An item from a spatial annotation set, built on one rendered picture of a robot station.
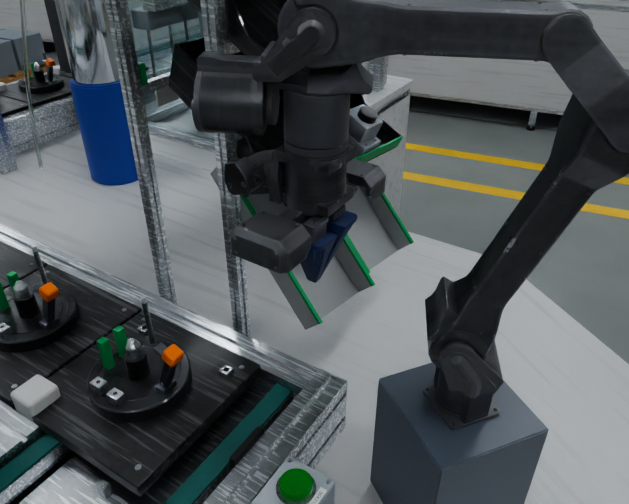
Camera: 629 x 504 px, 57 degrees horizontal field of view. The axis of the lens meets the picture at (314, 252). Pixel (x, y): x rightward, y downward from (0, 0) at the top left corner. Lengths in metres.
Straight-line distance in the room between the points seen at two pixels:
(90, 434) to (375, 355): 0.49
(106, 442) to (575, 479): 0.64
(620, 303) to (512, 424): 2.18
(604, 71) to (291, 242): 0.27
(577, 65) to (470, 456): 0.40
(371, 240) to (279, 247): 0.58
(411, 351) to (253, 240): 0.62
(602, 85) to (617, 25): 3.88
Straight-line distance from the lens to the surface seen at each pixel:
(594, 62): 0.49
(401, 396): 0.70
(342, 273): 0.95
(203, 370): 0.87
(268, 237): 0.48
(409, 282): 1.22
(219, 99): 0.50
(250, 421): 0.82
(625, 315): 2.80
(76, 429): 0.84
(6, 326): 0.98
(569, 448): 0.98
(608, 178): 0.53
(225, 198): 0.84
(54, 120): 2.04
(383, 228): 1.07
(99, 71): 1.57
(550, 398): 1.04
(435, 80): 4.55
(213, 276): 1.24
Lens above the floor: 1.57
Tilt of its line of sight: 33 degrees down
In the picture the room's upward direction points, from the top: straight up
